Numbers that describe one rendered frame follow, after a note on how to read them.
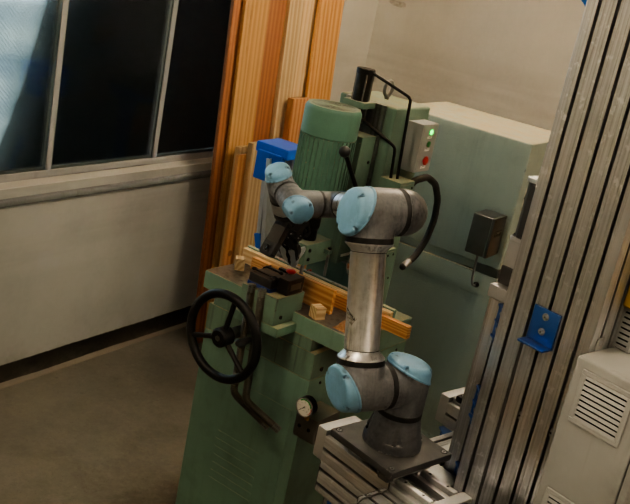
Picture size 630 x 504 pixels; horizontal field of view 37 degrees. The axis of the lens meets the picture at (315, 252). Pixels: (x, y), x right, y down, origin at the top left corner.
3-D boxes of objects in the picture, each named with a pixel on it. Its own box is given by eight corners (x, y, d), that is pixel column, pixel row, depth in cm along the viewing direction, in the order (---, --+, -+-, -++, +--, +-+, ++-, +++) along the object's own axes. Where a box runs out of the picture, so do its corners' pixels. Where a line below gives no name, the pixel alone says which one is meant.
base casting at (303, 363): (203, 326, 311) (208, 301, 308) (308, 295, 356) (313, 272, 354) (310, 382, 287) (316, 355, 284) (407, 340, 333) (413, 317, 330)
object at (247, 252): (240, 261, 320) (243, 247, 319) (244, 260, 322) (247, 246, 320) (386, 328, 289) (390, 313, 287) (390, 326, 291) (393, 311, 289)
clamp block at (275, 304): (236, 309, 288) (241, 282, 285) (264, 301, 299) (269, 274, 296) (273, 327, 280) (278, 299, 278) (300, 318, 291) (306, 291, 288)
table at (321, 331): (181, 291, 301) (184, 274, 299) (244, 275, 325) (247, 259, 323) (332, 367, 269) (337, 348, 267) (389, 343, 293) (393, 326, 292)
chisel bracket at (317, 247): (284, 263, 301) (289, 238, 299) (310, 256, 313) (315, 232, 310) (302, 271, 298) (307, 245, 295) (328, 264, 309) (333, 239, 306)
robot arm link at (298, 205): (330, 202, 256) (313, 181, 264) (293, 201, 250) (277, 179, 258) (321, 227, 260) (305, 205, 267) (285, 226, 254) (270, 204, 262)
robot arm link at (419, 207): (451, 191, 228) (344, 184, 270) (414, 189, 222) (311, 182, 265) (448, 239, 229) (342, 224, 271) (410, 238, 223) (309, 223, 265)
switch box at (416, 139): (397, 167, 309) (408, 120, 304) (413, 165, 317) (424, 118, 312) (413, 173, 306) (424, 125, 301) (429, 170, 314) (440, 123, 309)
